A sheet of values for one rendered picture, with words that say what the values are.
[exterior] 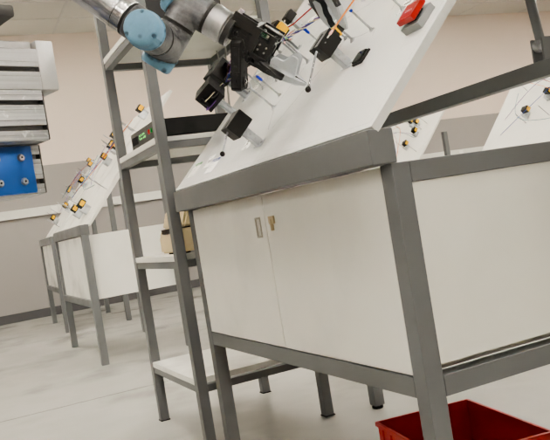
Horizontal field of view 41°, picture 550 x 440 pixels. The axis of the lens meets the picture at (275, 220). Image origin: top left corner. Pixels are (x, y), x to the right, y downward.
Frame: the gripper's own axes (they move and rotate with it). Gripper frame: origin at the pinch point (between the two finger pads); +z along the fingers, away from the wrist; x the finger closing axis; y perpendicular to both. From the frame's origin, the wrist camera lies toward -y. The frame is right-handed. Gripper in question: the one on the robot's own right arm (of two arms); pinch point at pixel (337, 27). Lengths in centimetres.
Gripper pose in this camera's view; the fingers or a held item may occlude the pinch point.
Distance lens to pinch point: 173.3
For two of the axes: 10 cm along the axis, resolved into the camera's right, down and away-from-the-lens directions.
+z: 4.7, 8.7, 1.6
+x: -4.1, 0.5, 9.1
